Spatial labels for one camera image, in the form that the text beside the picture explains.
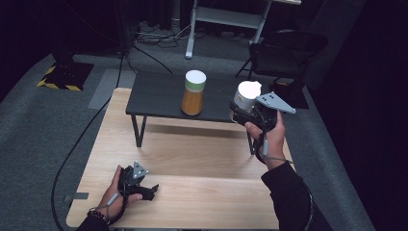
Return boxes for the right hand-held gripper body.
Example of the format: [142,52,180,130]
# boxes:
[251,91,296,132]

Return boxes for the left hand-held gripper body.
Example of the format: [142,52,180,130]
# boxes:
[117,161,149,195]

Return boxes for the white bottle with flip cap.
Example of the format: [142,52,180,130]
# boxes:
[233,80,263,114]

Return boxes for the orange spice jar white lid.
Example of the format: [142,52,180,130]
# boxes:
[180,69,207,116]

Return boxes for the black low shelf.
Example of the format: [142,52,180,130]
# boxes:
[125,70,280,157]

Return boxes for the person's left hand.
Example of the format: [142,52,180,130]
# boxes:
[95,165,143,222]

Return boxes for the person's right hand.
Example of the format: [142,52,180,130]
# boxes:
[244,110,287,170]

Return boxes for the gray tape strip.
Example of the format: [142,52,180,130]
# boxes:
[63,192,89,204]

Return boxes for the black folding chair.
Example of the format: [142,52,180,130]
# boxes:
[235,29,329,90]

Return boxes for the black stand base hazard tape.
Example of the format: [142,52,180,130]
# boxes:
[37,47,95,91]

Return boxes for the left gripper gray wrist strap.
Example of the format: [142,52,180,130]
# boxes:
[105,192,120,222]

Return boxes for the gripper gray wrist strap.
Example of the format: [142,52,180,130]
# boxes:
[105,192,120,222]
[262,138,294,165]

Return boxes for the right gripper gray wrist strap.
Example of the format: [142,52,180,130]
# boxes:
[262,138,294,165]

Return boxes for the black bead bracelet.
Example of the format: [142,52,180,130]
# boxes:
[87,208,112,225]

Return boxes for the long black floor cable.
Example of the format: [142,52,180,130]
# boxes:
[51,54,125,231]

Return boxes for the white desk frame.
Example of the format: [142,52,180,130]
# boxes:
[185,0,302,61]

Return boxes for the thin black floor cable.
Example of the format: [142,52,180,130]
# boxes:
[133,46,174,75]

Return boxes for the tangle of floor cables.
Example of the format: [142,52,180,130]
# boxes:
[134,20,193,49]

